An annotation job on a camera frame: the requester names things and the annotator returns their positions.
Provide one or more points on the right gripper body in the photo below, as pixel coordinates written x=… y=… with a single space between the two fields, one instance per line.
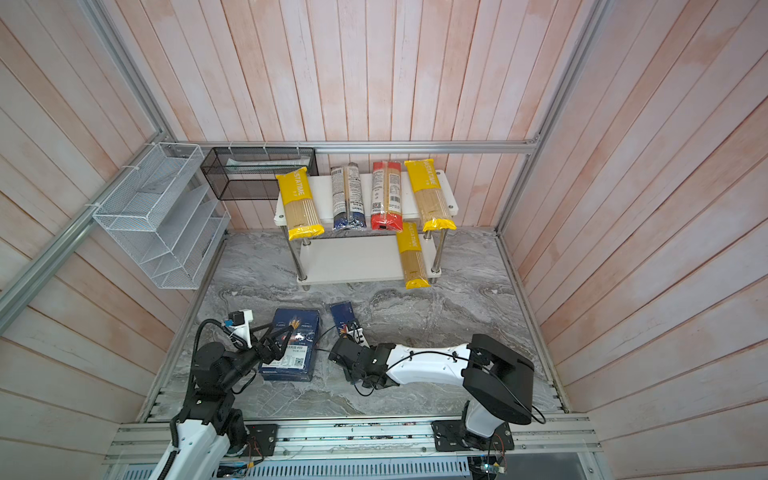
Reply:
x=348 y=373

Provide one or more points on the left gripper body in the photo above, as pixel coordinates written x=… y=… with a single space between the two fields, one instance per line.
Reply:
x=242 y=362

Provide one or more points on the wide blue Barilla pasta box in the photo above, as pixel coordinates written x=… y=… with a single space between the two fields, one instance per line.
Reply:
x=297 y=363

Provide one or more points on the narrow blue Barilla spaghetti box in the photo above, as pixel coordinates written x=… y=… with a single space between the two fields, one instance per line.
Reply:
x=344 y=318

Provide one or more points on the yellow Pastatime spaghetti bag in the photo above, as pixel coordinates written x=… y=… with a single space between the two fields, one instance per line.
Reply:
x=429 y=196
x=300 y=212
x=411 y=257

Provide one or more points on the dark blue clear spaghetti bag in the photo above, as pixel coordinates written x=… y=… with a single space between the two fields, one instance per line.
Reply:
x=347 y=198

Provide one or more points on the red spaghetti bag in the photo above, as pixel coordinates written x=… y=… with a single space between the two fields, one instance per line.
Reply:
x=386 y=210

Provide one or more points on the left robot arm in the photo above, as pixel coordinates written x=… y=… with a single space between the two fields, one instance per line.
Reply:
x=208 y=428

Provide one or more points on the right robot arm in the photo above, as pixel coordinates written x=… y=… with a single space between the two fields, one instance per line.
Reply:
x=498 y=379

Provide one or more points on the white two-tier shelf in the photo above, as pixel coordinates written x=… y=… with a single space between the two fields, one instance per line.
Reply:
x=353 y=256

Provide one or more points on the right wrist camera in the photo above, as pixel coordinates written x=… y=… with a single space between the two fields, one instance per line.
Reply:
x=356 y=333

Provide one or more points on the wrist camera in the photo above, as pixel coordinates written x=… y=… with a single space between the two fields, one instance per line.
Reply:
x=356 y=333
x=239 y=327

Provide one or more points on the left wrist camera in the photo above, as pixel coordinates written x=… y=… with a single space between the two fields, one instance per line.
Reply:
x=239 y=327

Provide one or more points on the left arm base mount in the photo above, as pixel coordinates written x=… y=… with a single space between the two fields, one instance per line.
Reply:
x=253 y=440

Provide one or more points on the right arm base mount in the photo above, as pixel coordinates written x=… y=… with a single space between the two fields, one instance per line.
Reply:
x=487 y=433

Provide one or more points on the white wire mesh rack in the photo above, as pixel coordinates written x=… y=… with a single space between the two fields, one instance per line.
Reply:
x=167 y=222

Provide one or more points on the black wire mesh basket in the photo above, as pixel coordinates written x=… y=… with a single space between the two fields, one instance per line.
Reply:
x=250 y=173

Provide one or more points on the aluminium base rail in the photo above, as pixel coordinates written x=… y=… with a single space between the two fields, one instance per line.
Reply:
x=366 y=437

